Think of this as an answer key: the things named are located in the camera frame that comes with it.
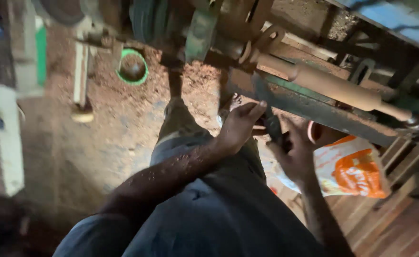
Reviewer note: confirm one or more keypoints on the person's left hand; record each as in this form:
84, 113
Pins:
236, 128

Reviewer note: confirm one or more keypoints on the person's right hand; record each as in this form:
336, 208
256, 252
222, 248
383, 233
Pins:
297, 160

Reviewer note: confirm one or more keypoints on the person's right fingers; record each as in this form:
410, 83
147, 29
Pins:
290, 134

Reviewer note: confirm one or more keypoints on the dark metal turning chisel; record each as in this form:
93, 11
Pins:
266, 103

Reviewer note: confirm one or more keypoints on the rusty green wood lathe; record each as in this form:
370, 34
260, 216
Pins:
302, 107

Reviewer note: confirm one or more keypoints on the orange cup with white rim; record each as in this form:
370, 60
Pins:
325, 134

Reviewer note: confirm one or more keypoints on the wooden rolling pin workpiece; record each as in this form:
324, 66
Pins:
334, 87

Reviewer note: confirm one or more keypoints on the person's right foot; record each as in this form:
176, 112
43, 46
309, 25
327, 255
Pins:
231, 105

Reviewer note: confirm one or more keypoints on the orange and white plastic bag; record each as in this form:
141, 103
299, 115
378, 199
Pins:
352, 171

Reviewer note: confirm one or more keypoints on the person's grey trousers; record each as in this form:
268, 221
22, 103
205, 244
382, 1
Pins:
179, 117

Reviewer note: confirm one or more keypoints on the person's grey shirt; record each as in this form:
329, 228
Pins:
213, 221

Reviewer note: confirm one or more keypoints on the pile of wooden planks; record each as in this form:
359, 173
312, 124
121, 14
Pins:
391, 221

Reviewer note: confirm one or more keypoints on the blue sheet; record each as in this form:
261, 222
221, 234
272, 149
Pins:
405, 21

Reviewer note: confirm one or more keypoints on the green plastic bowl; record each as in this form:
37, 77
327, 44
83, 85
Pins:
133, 67

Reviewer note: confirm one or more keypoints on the pale wood offcut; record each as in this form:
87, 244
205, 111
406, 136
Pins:
82, 116

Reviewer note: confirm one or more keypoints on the white wooden plank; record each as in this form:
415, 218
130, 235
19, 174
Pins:
80, 75

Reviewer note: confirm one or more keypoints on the white and green post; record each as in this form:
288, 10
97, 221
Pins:
33, 50

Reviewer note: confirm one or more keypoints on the white wooden post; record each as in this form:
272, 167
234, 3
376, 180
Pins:
11, 142

